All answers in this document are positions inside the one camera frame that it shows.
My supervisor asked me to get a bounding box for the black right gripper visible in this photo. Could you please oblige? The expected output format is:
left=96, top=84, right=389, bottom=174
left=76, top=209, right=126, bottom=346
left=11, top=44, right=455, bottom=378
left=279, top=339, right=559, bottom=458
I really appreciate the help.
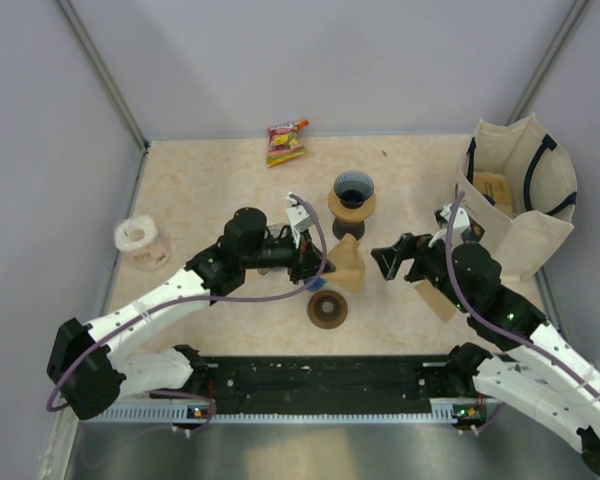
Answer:
left=370, top=227, right=472, bottom=313

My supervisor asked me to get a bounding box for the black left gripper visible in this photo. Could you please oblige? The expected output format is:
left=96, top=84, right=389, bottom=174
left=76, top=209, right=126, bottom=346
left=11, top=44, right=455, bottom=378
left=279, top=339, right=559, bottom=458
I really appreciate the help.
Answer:
left=242, top=227, right=335, bottom=285

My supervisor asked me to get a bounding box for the brown paper coffee filter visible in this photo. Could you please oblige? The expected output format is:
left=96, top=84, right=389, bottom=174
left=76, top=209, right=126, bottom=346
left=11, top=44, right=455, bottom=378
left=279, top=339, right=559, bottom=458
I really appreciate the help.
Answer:
left=323, top=233, right=366, bottom=292

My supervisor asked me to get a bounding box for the light wooden dripper ring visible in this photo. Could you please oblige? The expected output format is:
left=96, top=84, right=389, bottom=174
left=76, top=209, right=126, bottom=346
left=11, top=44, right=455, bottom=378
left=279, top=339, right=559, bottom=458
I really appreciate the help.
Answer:
left=327, top=189, right=379, bottom=224

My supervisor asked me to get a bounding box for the blue glass dripper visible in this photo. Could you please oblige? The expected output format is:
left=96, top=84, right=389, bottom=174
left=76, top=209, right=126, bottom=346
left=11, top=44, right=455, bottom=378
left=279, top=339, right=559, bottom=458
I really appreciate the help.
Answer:
left=333, top=170, right=375, bottom=209
left=303, top=277, right=326, bottom=292

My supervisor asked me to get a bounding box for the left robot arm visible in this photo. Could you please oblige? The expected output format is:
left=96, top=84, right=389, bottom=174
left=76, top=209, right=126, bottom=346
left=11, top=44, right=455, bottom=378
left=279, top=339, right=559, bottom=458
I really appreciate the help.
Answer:
left=46, top=199, right=335, bottom=420

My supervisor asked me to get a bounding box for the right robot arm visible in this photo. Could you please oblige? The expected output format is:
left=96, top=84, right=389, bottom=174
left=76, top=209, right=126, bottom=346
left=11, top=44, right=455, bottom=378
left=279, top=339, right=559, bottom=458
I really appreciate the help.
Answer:
left=371, top=233, right=600, bottom=478

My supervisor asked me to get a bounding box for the brown paper filter right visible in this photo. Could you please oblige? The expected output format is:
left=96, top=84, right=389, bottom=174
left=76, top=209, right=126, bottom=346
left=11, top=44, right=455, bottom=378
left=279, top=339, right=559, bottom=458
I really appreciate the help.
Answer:
left=415, top=280, right=457, bottom=323

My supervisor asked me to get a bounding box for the black tumbler with red lid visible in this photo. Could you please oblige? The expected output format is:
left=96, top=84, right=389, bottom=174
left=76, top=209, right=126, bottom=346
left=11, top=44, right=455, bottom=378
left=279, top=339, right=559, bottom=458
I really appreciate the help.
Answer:
left=332, top=217, right=366, bottom=240

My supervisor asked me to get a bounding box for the grey glass pitcher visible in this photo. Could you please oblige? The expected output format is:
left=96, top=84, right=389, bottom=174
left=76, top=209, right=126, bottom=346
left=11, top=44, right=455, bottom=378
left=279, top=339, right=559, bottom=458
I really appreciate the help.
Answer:
left=256, top=223, right=291, bottom=276

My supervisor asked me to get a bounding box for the brown box in bag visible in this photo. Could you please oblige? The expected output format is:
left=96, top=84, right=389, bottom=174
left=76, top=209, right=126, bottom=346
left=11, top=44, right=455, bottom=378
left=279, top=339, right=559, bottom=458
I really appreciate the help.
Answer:
left=473, top=171, right=514, bottom=218

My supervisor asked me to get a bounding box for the colourful snack packet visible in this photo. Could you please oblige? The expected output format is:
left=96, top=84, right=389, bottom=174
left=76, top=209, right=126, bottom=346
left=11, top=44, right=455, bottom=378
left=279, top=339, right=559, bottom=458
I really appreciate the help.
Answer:
left=266, top=119, right=309, bottom=168

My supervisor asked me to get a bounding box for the cream canvas tote bag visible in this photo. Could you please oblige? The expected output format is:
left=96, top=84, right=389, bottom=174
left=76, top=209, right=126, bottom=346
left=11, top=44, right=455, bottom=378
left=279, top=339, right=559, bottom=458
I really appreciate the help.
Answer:
left=455, top=115, right=577, bottom=279

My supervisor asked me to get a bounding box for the white toilet paper roll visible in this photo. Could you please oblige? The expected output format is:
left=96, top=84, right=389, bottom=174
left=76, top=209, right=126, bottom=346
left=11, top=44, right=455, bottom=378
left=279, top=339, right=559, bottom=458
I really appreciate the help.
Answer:
left=113, top=215, right=171, bottom=271

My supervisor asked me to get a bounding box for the dark wooden dripper ring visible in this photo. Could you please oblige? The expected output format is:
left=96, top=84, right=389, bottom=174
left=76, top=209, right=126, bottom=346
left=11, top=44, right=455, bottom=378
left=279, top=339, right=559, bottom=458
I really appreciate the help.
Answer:
left=307, top=289, right=350, bottom=331

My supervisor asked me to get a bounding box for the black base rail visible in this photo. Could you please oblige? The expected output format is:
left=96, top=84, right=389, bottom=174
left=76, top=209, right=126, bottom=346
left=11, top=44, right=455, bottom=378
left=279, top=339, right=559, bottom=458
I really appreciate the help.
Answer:
left=180, top=355, right=481, bottom=416

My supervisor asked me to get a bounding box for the grey slotted cable duct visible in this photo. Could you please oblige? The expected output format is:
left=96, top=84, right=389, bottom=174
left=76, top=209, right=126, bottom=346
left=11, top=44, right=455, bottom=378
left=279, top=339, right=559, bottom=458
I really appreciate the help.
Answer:
left=92, top=403, right=214, bottom=423

